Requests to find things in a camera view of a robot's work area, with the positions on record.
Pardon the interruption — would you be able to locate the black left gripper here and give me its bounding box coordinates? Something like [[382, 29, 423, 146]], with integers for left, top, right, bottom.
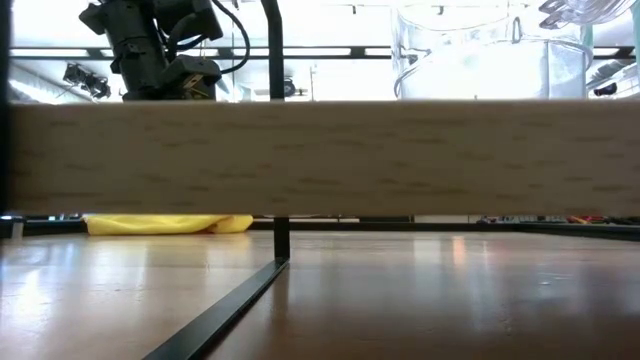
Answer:
[[78, 0, 171, 102]]

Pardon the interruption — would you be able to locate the clear plastic container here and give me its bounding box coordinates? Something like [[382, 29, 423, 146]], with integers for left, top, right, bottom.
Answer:
[[393, 39, 551, 101]]

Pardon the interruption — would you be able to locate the light wooden shelf board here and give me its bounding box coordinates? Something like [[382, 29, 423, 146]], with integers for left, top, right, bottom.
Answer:
[[8, 99, 640, 218]]

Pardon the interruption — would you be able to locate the black ceiling spotlight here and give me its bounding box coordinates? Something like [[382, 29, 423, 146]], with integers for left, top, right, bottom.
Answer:
[[61, 61, 112, 100]]

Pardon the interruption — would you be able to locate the yellow cloth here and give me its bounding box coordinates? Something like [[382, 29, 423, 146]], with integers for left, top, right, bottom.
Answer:
[[83, 214, 255, 237]]

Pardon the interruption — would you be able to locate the black horizontal rig bar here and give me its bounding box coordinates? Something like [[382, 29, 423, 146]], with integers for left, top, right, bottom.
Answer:
[[8, 45, 636, 62]]

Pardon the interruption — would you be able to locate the red background clutter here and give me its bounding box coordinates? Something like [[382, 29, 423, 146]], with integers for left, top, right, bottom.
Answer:
[[566, 215, 640, 226]]

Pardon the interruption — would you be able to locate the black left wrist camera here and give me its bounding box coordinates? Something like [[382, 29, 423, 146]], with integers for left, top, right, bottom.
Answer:
[[159, 53, 224, 101]]

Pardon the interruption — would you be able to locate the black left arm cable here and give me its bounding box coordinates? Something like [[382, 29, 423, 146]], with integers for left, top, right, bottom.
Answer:
[[167, 0, 251, 76]]

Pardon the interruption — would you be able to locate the black metal frame post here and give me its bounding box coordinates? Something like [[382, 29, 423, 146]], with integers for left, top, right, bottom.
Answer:
[[0, 0, 292, 360]]

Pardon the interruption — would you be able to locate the black table edge rail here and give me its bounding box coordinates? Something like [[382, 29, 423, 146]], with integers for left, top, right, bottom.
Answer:
[[0, 217, 640, 242]]

